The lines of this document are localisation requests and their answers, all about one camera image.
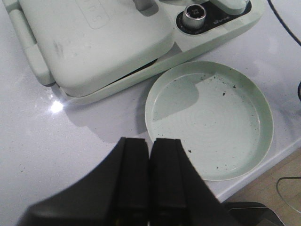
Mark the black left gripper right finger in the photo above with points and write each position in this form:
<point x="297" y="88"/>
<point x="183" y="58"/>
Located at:
<point x="178" y="194"/>

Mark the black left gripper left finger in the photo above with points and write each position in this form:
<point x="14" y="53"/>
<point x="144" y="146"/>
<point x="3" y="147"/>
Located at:
<point x="115" y="193"/>

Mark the green breakfast maker lid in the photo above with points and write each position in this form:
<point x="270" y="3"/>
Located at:
<point x="89" y="44"/>

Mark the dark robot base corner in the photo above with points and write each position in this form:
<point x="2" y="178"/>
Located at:
<point x="253" y="214"/>

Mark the green breakfast maker base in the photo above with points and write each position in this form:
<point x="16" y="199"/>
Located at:
<point x="225" y="20"/>

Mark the light green round plate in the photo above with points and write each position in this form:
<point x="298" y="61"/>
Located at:
<point x="222" y="118"/>

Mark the left silver control knob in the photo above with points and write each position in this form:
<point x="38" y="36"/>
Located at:
<point x="194" y="16"/>

